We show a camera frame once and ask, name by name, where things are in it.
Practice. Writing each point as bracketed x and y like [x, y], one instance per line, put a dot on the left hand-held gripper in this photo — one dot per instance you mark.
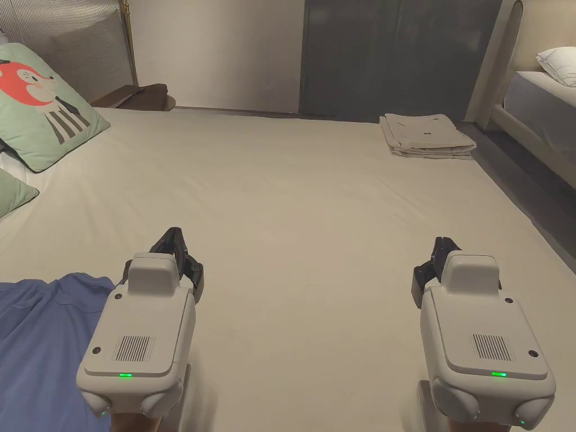
[139, 324]

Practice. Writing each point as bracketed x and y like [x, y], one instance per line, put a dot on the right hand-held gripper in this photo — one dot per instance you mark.
[486, 333]

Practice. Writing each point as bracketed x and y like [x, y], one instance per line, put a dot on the person's left hand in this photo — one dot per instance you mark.
[135, 425]

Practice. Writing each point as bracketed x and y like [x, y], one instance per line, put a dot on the person's right hand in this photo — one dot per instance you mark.
[481, 427]

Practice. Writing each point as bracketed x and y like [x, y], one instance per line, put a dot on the folded beige cloth stack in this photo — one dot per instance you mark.
[425, 135]

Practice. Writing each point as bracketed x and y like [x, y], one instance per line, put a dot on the bed with beige sheet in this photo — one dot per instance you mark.
[292, 202]

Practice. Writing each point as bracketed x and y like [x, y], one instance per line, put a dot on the blue shirt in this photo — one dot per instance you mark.
[40, 342]

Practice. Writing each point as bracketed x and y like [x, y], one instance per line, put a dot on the bed with grey mattress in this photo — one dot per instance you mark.
[540, 121]

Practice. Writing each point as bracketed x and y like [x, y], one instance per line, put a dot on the plain green cushion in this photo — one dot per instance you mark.
[11, 193]

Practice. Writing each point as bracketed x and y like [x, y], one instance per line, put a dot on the white pillow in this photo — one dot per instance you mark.
[9, 162]
[560, 65]

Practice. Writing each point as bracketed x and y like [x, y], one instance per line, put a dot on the green cushion with fox print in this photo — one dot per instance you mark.
[45, 108]

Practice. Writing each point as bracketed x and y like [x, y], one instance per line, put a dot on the beige padded headboard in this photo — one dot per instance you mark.
[499, 67]

